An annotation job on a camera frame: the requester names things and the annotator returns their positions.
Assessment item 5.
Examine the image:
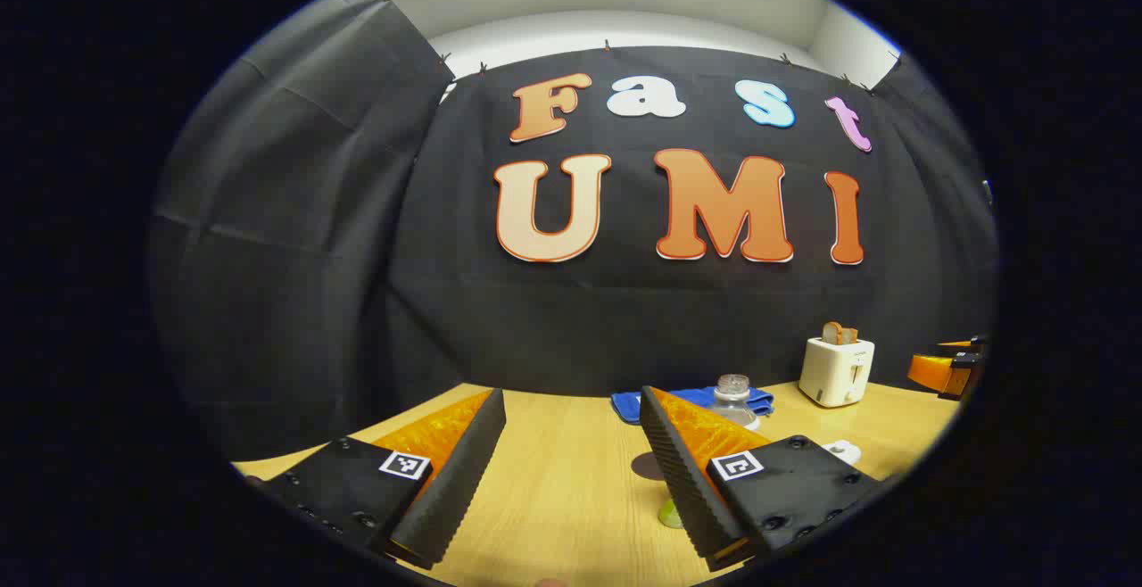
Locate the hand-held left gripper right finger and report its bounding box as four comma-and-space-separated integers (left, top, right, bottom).
640, 385, 893, 572

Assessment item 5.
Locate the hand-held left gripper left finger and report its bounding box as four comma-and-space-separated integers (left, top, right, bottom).
245, 388, 507, 570

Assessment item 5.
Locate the clear water bottle green label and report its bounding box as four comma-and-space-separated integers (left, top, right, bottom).
658, 374, 761, 531

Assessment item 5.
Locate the blue folded towel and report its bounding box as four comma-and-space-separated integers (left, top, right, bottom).
611, 386, 775, 425

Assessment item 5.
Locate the white toaster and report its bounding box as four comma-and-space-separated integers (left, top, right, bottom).
799, 335, 875, 408

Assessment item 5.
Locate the black backdrop cloth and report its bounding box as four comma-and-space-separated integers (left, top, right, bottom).
150, 0, 998, 463

